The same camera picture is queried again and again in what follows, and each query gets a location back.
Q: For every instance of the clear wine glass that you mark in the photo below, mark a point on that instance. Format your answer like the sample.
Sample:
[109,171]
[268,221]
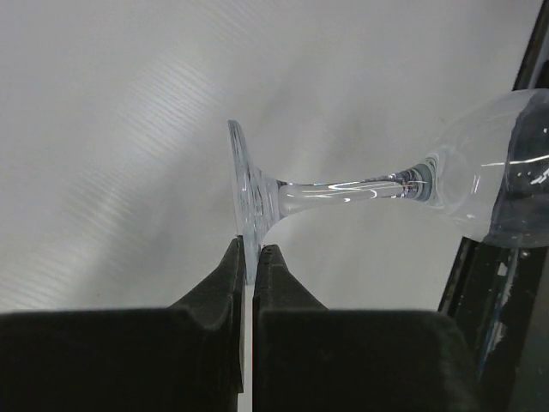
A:
[488,173]

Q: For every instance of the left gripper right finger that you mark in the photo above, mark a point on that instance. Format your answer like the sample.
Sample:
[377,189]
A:
[307,357]

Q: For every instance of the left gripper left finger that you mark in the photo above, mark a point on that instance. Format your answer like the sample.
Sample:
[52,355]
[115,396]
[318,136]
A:
[184,357]

